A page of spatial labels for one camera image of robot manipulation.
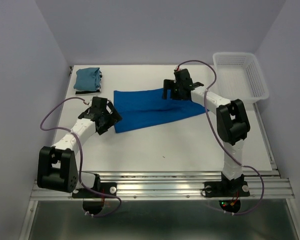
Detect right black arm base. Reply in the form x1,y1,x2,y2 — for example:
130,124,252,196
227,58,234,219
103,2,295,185
201,174,250,214

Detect white plastic basket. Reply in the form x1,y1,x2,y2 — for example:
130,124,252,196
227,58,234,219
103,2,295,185
212,52,269,104

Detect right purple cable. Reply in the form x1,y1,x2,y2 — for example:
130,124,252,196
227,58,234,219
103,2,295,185
174,59,265,216

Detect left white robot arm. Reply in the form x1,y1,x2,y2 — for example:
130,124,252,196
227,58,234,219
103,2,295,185
37,96,122,197

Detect aluminium mounting rail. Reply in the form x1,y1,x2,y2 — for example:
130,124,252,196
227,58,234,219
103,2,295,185
31,170,297,201

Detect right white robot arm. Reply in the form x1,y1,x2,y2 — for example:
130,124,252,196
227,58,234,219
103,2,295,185
162,69,250,195

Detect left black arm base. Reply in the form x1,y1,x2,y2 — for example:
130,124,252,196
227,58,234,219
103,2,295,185
72,182,121,218

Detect blue tank top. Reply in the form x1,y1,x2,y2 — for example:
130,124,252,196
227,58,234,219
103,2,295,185
114,88,206,134

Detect black white striped tank top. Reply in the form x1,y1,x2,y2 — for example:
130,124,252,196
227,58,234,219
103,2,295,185
75,90,101,96

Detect teal tank top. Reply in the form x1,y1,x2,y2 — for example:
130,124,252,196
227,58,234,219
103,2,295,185
74,67,102,93

